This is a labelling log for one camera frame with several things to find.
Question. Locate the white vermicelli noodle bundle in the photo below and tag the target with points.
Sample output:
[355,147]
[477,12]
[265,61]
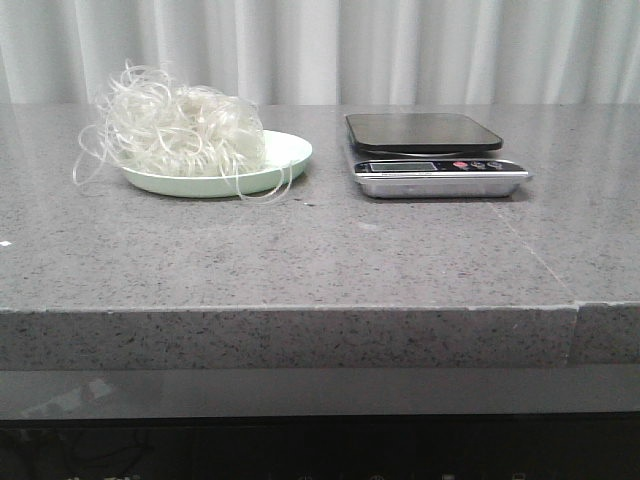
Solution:
[148,121]

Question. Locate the pale green round plate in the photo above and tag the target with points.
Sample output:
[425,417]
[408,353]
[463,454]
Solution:
[286,159]

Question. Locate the black silver kitchen scale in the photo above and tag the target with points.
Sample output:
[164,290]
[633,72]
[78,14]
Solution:
[428,155]

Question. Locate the white pleated curtain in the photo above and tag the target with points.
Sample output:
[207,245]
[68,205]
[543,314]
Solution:
[330,52]

